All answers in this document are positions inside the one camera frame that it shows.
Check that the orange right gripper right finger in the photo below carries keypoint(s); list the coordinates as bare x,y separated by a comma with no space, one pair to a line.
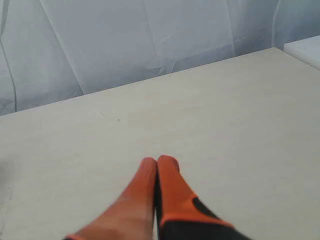
180,213

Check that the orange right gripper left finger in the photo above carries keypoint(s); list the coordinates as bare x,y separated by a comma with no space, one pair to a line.
131,216

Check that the white backdrop cloth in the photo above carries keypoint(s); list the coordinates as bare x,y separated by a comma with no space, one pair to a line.
53,50

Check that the white foam block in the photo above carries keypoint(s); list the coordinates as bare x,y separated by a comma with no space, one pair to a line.
306,50

